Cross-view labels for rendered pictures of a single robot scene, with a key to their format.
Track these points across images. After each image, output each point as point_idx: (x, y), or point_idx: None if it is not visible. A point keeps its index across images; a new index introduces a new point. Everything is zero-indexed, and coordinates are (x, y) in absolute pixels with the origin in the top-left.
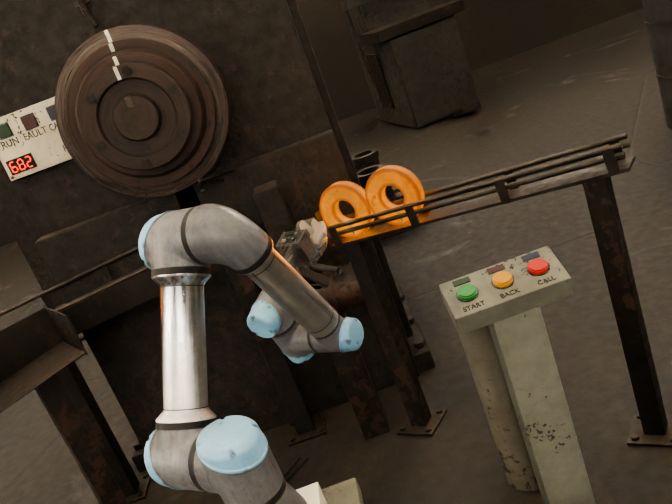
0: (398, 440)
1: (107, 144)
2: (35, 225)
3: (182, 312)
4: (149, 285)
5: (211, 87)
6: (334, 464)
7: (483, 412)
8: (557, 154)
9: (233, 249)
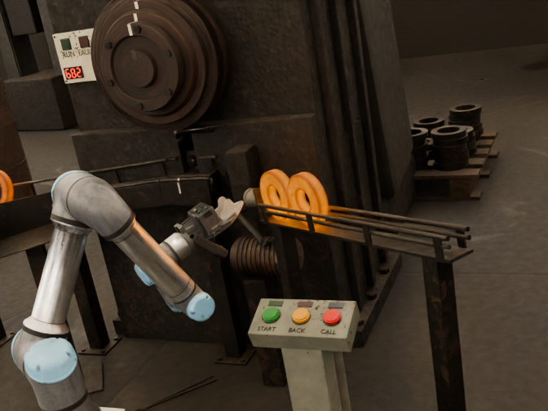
0: (284, 397)
1: (115, 82)
2: (77, 121)
3: (59, 251)
4: (135, 198)
5: (207, 55)
6: (228, 394)
7: (359, 406)
8: (418, 220)
9: (94, 220)
